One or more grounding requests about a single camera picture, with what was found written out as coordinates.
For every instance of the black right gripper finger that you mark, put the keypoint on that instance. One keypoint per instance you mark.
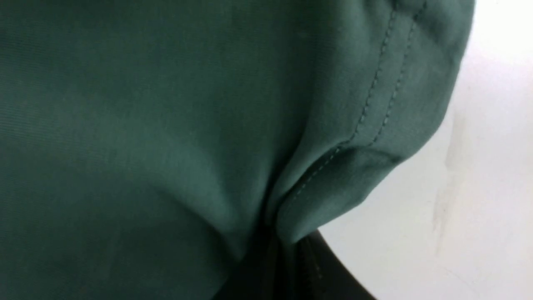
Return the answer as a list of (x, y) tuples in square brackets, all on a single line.
[(320, 275)]

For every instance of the green long-sleeve top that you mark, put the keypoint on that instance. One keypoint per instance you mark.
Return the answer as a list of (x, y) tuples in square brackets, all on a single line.
[(180, 149)]

